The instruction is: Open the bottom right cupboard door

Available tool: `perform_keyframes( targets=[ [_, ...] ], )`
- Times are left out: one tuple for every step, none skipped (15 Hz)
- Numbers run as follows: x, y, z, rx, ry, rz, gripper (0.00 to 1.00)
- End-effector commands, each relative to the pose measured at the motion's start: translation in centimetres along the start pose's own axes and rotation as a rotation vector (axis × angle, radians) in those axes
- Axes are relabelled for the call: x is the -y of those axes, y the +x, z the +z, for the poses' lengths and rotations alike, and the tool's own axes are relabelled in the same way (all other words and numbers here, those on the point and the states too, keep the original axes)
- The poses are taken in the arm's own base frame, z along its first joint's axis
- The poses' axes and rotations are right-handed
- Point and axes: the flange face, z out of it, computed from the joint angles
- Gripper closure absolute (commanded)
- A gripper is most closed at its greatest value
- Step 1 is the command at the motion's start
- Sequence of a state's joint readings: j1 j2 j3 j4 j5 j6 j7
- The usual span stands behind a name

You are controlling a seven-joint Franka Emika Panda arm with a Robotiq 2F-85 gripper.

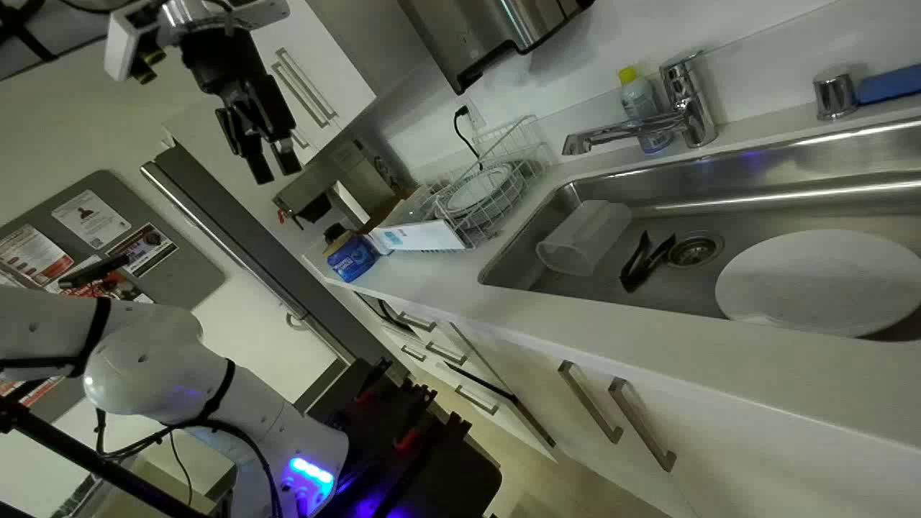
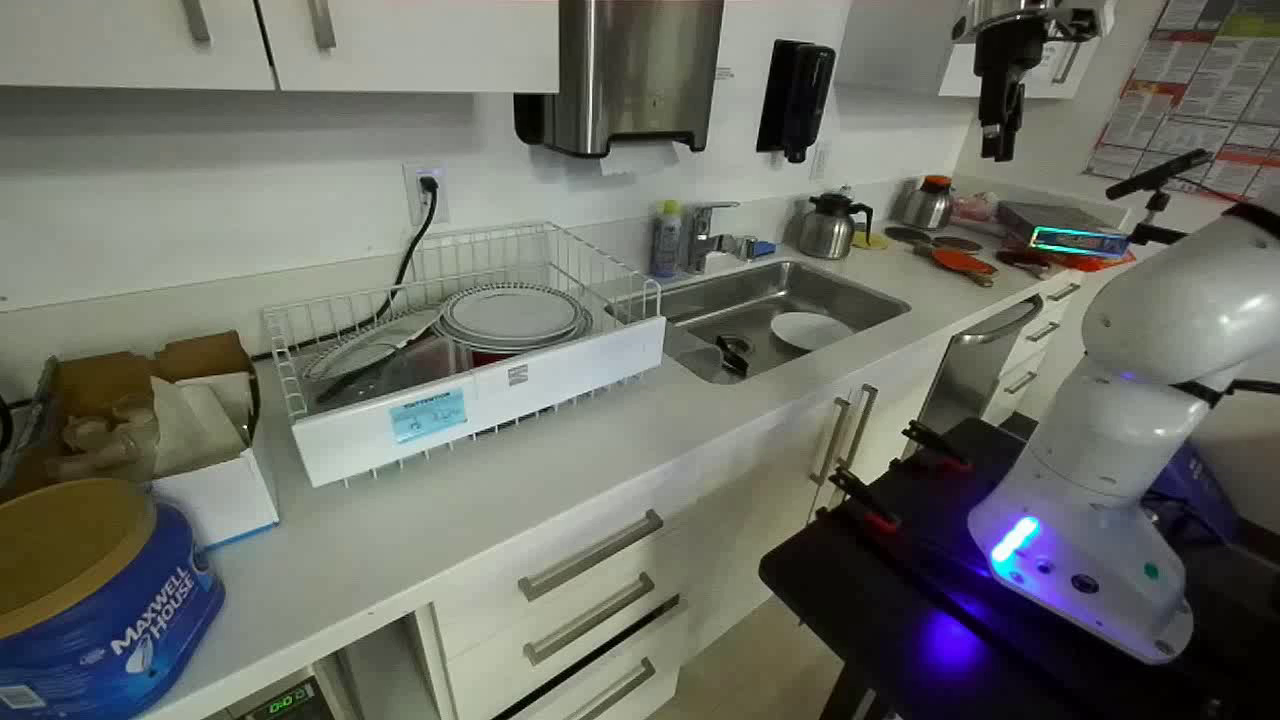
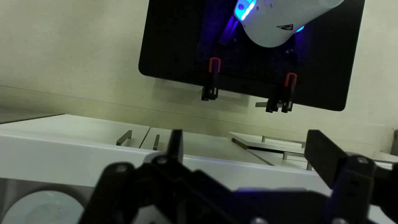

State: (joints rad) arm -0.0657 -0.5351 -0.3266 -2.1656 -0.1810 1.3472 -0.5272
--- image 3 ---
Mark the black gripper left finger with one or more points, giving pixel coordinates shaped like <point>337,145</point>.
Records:
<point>124,194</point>

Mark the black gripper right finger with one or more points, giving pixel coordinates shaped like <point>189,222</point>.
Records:
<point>352,181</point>

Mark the white cupboard door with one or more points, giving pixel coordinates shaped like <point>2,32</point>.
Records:
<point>199,144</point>
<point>82,129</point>

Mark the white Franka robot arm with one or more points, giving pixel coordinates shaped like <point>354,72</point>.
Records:
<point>281,20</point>

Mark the round white plate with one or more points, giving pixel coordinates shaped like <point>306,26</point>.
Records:
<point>41,209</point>

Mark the black monitor panel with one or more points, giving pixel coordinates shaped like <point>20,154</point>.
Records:
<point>174,49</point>

